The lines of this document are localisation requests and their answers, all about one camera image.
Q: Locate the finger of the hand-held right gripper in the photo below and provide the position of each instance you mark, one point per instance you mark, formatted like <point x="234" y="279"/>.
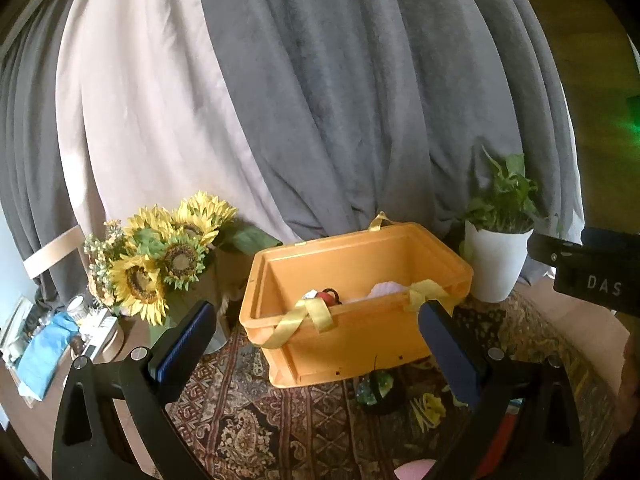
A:
<point x="552" y="251"/>

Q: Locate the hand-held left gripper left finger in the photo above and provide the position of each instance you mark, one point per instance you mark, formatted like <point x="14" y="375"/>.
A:
<point x="182" y="347"/>

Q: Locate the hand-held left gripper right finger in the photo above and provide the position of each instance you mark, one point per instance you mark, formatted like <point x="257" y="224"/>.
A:
<point x="445" y="355"/>

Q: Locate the yellow plastic bin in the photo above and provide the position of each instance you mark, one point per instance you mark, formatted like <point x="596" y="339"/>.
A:
<point x="350" y="345"/>

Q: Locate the pink soft item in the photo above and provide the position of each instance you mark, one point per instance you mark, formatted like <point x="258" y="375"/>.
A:
<point x="414" y="471"/>

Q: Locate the white plant pot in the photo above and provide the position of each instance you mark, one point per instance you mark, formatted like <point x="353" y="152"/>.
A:
<point x="497" y="265"/>

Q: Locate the green leafy plant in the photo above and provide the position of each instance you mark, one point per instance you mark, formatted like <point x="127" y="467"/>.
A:
<point x="505" y="200"/>

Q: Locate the white box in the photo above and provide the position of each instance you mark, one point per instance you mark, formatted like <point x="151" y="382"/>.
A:
<point x="100" y="332"/>

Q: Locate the pale pink cloth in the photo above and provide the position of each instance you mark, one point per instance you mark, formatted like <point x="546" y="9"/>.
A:
<point x="382" y="290"/>

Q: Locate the sunflower bouquet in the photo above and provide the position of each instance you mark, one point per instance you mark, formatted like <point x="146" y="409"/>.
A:
<point x="150" y="260"/>

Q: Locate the red round toy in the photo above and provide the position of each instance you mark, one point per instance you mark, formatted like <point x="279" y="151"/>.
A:
<point x="324" y="297"/>

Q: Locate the blue cloth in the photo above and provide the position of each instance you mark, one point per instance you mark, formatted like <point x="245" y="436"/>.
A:
<point x="45" y="350"/>

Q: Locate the wooden side table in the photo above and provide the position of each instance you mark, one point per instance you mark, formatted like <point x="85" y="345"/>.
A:
<point x="30" y="425"/>

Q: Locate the beige curtain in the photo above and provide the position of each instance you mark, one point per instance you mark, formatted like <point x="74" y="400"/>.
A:
<point x="145" y="110"/>

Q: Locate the grey curtain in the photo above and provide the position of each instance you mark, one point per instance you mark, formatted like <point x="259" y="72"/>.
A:
<point x="350" y="85"/>

